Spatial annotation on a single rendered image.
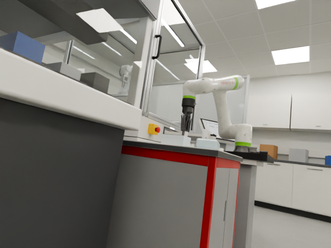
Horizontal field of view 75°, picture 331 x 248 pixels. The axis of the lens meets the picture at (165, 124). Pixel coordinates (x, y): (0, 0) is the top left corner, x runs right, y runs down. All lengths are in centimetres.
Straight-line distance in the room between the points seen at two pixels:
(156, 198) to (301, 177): 364
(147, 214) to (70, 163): 44
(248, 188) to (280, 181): 274
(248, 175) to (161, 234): 92
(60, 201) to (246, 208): 131
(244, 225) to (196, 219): 87
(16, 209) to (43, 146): 19
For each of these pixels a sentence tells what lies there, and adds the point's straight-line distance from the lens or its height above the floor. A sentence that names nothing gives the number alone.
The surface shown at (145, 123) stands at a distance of 148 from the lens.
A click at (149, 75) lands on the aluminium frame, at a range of 153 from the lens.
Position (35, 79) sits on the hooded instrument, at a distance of 68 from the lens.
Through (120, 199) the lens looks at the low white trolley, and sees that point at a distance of 118.
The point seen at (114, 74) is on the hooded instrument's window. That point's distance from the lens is 90.
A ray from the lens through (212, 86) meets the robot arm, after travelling 146.
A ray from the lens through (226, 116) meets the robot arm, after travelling 192.
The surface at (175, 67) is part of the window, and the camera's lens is 193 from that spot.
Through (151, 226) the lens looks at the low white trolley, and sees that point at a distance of 109.
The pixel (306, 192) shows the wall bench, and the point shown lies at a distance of 447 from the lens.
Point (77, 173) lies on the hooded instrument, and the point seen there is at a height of 60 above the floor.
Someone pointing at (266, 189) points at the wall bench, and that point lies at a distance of 452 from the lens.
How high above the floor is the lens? 71
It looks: 8 degrees up
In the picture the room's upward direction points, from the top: 8 degrees clockwise
